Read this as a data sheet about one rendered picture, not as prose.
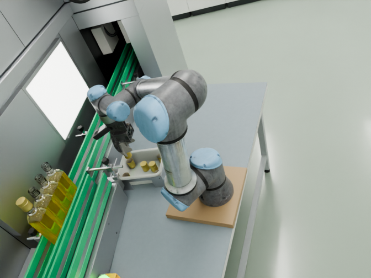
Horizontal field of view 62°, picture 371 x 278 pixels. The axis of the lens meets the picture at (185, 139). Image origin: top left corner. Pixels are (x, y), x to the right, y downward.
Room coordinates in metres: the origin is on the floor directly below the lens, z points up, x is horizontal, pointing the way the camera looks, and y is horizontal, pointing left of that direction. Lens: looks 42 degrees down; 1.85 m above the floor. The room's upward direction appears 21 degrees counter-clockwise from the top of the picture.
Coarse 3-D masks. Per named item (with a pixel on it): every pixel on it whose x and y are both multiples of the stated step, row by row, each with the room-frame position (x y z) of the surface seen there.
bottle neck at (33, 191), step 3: (33, 186) 0.84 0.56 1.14; (30, 189) 0.83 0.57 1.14; (33, 189) 0.83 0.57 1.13; (36, 189) 0.83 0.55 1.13; (30, 192) 0.81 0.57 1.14; (33, 192) 0.81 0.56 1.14; (36, 192) 0.82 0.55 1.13; (39, 192) 0.83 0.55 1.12; (33, 195) 0.81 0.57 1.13; (36, 195) 0.81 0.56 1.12; (39, 195) 0.82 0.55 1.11; (42, 195) 0.82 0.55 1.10; (36, 198) 0.81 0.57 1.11; (39, 198) 0.81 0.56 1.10
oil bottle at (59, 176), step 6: (54, 174) 0.92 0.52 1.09; (60, 174) 0.93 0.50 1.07; (48, 180) 0.91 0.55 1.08; (54, 180) 0.90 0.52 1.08; (60, 180) 0.91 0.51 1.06; (66, 180) 0.93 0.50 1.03; (66, 186) 0.91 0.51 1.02; (72, 186) 0.93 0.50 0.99; (72, 192) 0.91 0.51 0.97; (72, 198) 0.90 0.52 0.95
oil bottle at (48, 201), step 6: (42, 198) 0.82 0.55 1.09; (48, 198) 0.82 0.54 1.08; (54, 198) 0.83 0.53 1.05; (36, 204) 0.80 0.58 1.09; (42, 204) 0.80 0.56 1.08; (48, 204) 0.80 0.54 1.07; (54, 204) 0.82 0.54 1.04; (60, 204) 0.83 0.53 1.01; (48, 210) 0.79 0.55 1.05; (54, 210) 0.80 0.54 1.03; (60, 210) 0.82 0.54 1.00; (66, 210) 0.84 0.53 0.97; (54, 216) 0.79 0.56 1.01; (60, 216) 0.80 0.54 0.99
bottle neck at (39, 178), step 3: (39, 174) 0.89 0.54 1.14; (36, 177) 0.88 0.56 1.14; (39, 177) 0.89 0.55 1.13; (42, 177) 0.87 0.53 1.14; (36, 180) 0.87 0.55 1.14; (39, 180) 0.86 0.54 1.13; (42, 180) 0.87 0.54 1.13; (45, 180) 0.87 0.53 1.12; (39, 183) 0.87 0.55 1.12; (42, 183) 0.86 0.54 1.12; (45, 183) 0.87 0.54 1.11; (48, 183) 0.87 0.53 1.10; (42, 186) 0.87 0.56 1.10; (45, 186) 0.86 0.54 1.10
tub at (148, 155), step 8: (136, 152) 1.16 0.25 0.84; (144, 152) 1.14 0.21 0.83; (152, 152) 1.13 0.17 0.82; (136, 160) 1.16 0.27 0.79; (144, 160) 1.14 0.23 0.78; (152, 160) 1.13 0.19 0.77; (120, 168) 1.09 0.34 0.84; (128, 168) 1.13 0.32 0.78; (136, 168) 1.12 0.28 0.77; (160, 168) 0.99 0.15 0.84; (120, 176) 1.05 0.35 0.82; (136, 176) 1.00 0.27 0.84; (144, 176) 0.98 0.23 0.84; (152, 176) 0.97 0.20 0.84
